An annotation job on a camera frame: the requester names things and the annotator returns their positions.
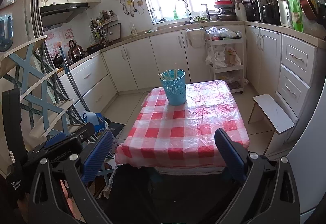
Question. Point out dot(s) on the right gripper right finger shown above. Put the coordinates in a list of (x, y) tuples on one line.
[(267, 189)]

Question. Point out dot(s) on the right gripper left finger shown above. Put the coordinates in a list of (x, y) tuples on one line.
[(47, 202)]

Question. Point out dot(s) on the cream kitchen cabinets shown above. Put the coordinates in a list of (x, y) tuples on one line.
[(288, 69)]

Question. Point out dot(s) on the blue plastic bag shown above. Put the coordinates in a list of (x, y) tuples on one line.
[(97, 120)]

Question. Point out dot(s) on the white small stool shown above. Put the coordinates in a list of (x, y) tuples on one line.
[(271, 110)]

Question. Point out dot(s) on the red white checkered tablecloth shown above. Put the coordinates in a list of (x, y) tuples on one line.
[(166, 136)]

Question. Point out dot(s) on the steel kettle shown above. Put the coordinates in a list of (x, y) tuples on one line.
[(75, 51)]

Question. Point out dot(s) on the blue perforated plastic bucket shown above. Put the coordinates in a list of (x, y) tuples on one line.
[(175, 89)]

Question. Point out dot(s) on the range hood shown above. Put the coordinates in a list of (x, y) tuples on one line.
[(54, 16)]

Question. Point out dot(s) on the white rolling cart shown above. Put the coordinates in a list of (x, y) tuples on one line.
[(232, 76)]

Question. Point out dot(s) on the white plastic bag on cart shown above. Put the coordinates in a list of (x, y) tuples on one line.
[(222, 56)]

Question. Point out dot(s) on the white thermos jug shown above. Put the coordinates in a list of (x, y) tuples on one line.
[(285, 14)]

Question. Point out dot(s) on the green snack bag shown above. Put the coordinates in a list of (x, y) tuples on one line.
[(296, 14)]

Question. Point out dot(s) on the utensil wall rack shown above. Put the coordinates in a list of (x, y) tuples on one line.
[(105, 29)]

